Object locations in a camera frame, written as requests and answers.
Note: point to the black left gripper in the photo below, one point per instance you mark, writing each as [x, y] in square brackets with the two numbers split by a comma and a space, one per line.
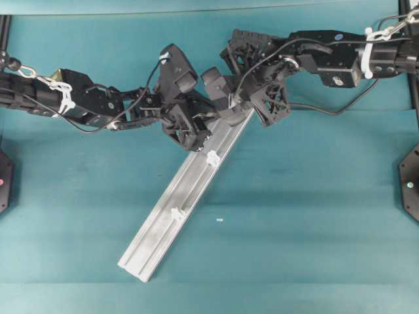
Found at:
[184, 119]

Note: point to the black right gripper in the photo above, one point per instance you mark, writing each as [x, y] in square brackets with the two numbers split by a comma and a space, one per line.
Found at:
[258, 78]

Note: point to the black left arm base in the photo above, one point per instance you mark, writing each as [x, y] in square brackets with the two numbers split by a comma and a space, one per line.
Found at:
[7, 180]

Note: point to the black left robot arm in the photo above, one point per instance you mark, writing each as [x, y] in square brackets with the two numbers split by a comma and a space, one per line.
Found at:
[71, 95]

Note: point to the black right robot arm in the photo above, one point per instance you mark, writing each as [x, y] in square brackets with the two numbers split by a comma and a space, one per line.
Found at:
[342, 59]

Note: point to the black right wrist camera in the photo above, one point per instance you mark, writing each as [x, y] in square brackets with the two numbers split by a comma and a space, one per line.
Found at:
[218, 88]

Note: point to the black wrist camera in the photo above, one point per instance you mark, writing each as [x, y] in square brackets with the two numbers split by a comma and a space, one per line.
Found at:
[218, 88]
[177, 76]

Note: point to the white ring clip middle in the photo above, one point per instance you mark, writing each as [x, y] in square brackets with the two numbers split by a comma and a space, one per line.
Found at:
[213, 159]

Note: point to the white ring clip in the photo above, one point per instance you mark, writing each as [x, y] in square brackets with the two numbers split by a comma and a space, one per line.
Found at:
[213, 159]
[177, 214]

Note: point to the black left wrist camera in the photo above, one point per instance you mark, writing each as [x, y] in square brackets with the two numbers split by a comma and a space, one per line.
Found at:
[177, 76]

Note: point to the white ring clip bottom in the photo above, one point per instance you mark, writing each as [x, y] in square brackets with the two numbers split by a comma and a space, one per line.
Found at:
[177, 214]

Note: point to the long aluminium rail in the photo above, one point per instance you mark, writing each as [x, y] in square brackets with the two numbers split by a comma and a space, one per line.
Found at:
[156, 235]

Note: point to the black left frame post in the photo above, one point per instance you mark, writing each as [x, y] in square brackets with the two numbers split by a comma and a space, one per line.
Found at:
[5, 29]

